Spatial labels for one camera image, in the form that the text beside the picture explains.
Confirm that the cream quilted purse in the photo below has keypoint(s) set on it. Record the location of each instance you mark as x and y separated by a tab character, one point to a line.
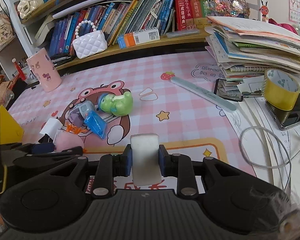
26	7

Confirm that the green frog toy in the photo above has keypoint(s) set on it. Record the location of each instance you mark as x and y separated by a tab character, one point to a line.
118	105

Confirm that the white quilted pearl purse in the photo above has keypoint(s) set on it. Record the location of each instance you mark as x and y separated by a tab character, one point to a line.
90	43

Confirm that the yellow tape roll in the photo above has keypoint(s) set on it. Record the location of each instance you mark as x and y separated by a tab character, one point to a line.
280	89

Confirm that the wooden bookshelf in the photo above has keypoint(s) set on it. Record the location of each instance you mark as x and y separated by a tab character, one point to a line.
113	17

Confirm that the white rolled paper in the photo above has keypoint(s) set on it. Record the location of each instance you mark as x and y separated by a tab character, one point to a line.
75	8

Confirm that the white charger cube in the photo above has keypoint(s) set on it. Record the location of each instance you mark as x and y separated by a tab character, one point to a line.
50	127

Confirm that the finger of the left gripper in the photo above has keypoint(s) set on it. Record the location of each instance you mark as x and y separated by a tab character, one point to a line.
37	154

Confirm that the pink printed desk mat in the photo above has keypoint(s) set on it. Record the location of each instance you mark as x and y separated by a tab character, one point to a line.
185	122

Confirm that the clear plastic bag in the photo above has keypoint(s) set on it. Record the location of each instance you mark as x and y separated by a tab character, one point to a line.
6	93

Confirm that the black smartphone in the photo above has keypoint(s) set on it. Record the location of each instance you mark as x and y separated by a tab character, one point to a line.
285	119

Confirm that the pink sticker cylinder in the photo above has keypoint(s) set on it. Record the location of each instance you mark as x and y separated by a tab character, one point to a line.
43	68

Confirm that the small pink plush toy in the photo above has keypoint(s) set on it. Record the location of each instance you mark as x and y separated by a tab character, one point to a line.
65	139

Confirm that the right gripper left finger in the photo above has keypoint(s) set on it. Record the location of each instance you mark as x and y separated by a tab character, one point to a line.
109	167

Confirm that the stack of papers and books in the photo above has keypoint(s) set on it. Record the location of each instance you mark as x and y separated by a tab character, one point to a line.
246	48

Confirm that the sequin hair ornament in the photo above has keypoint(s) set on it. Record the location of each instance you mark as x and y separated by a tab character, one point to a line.
227	8

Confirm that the blue plastic packet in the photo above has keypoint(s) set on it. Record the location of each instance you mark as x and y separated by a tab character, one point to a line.
96	124

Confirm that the white foam block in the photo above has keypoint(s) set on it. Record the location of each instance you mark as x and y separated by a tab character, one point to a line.
145	159

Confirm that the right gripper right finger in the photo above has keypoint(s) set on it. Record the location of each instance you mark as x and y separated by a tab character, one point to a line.
178	166

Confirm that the orange blue medicine box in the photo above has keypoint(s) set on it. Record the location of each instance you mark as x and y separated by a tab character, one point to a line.
138	37

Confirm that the grey purple toy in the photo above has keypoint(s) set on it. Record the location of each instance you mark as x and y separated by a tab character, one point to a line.
79	112

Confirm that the yellow cardboard box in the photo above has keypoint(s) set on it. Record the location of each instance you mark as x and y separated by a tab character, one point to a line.
10	130

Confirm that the person's right hand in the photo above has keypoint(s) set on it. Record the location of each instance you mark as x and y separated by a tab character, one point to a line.
281	220

